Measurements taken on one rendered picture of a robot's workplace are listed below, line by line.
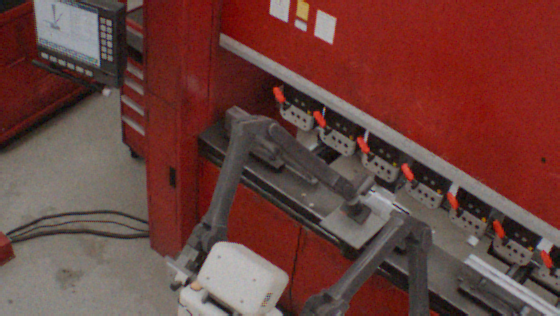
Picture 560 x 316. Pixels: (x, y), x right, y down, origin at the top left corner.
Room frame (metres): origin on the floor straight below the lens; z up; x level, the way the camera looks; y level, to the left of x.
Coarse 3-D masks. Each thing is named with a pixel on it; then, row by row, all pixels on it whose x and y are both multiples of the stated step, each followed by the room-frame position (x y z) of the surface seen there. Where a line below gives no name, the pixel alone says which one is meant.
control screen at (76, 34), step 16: (48, 0) 2.33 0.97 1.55; (64, 0) 2.29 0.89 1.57; (48, 16) 2.33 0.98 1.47; (64, 16) 2.30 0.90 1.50; (80, 16) 2.26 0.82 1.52; (96, 16) 2.23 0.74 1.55; (48, 32) 2.34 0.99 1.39; (64, 32) 2.30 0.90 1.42; (80, 32) 2.27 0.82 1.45; (96, 32) 2.23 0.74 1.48; (64, 48) 2.30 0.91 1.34; (80, 48) 2.27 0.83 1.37; (96, 48) 2.23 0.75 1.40
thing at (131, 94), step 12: (132, 12) 3.23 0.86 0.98; (132, 24) 3.08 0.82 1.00; (132, 60) 3.09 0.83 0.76; (132, 72) 3.06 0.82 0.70; (132, 84) 3.06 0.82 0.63; (120, 96) 3.13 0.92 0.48; (132, 96) 3.09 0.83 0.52; (132, 108) 3.09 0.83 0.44; (132, 120) 3.10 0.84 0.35; (132, 132) 3.10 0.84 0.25; (144, 132) 3.01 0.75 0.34; (132, 144) 3.11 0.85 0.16; (132, 156) 3.14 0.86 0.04; (144, 156) 3.04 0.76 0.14
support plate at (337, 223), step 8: (392, 208) 1.97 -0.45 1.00; (328, 216) 1.89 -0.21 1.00; (336, 216) 1.90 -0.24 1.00; (344, 216) 1.90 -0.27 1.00; (376, 216) 1.92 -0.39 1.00; (384, 216) 1.92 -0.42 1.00; (320, 224) 1.85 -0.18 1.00; (328, 224) 1.85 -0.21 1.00; (336, 224) 1.86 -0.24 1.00; (344, 224) 1.86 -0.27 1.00; (352, 224) 1.87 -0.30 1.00; (368, 224) 1.87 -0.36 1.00; (376, 224) 1.88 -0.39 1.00; (384, 224) 1.89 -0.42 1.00; (336, 232) 1.82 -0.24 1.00; (344, 232) 1.82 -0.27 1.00; (352, 232) 1.83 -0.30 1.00; (360, 232) 1.83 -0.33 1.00; (368, 232) 1.83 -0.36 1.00; (376, 232) 1.85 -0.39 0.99; (344, 240) 1.79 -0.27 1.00; (352, 240) 1.79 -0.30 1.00; (360, 240) 1.79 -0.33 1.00
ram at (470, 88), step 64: (256, 0) 2.40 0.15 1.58; (320, 0) 2.22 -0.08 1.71; (384, 0) 2.08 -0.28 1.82; (448, 0) 1.94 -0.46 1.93; (512, 0) 1.82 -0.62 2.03; (256, 64) 2.38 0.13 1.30; (320, 64) 2.20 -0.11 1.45; (384, 64) 2.05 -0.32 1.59; (448, 64) 1.91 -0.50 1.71; (512, 64) 1.79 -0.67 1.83; (448, 128) 1.88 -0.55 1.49; (512, 128) 1.75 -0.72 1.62; (512, 192) 1.70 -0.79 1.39
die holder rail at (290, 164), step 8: (232, 112) 2.47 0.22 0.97; (240, 112) 2.48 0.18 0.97; (256, 136) 2.37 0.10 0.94; (264, 144) 2.35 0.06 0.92; (272, 144) 2.32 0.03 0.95; (272, 152) 2.32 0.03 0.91; (280, 152) 2.32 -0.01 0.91; (288, 160) 2.27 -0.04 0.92; (288, 168) 2.26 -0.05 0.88; (296, 168) 2.24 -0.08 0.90; (304, 176) 2.22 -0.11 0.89; (312, 176) 2.19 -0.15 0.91; (312, 184) 2.19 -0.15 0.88
